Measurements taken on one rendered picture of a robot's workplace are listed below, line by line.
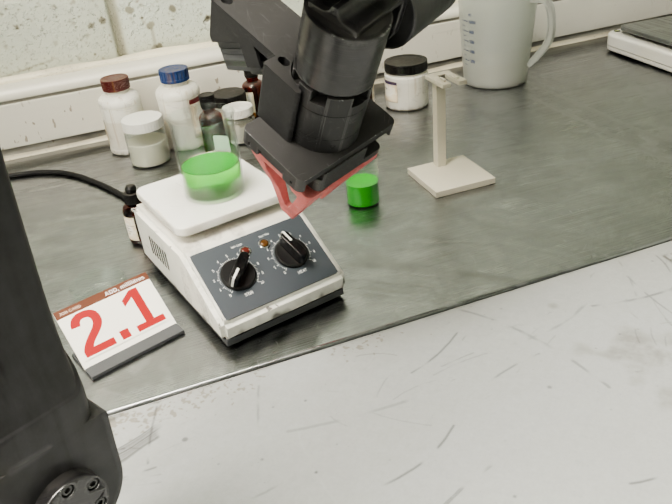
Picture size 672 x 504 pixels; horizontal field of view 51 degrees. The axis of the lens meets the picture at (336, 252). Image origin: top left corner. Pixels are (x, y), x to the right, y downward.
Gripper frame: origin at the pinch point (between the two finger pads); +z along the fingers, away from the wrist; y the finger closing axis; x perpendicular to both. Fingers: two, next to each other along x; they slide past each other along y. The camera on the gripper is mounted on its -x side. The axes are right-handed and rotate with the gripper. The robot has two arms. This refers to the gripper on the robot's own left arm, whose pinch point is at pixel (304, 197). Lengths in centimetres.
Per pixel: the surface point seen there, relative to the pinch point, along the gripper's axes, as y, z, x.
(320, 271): -0.1, 7.4, 3.7
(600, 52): -84, 28, -4
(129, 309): 14.4, 11.6, -5.8
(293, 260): 1.3, 7.0, 1.5
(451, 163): -29.9, 17.2, -0.5
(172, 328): 12.4, 12.2, -2.0
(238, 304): 8.1, 7.2, 1.7
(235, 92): -24, 30, -34
